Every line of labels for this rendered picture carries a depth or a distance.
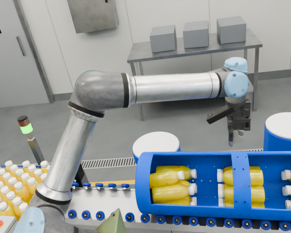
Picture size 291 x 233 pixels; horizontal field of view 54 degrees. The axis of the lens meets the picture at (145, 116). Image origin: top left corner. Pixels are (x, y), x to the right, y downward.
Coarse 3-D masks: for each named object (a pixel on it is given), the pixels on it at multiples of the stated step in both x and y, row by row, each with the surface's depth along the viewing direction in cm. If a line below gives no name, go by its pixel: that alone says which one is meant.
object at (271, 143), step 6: (264, 132) 172; (270, 132) 164; (264, 138) 173; (270, 138) 164; (276, 138) 160; (282, 138) 158; (264, 144) 174; (270, 144) 166; (276, 144) 162; (282, 144) 159; (288, 144) 157; (264, 150) 175; (270, 150) 168; (276, 150) 164; (282, 150) 161; (288, 150) 159
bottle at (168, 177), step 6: (150, 174) 131; (156, 174) 129; (162, 174) 128; (168, 174) 126; (174, 174) 126; (150, 180) 128; (156, 180) 127; (162, 180) 127; (168, 180) 126; (174, 180) 126; (150, 186) 129; (156, 186) 128
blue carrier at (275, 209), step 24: (144, 168) 123; (192, 168) 142; (216, 168) 139; (240, 168) 114; (264, 168) 134; (288, 168) 132; (144, 192) 120; (216, 192) 138; (240, 192) 111; (216, 216) 120; (240, 216) 116; (264, 216) 113; (288, 216) 111
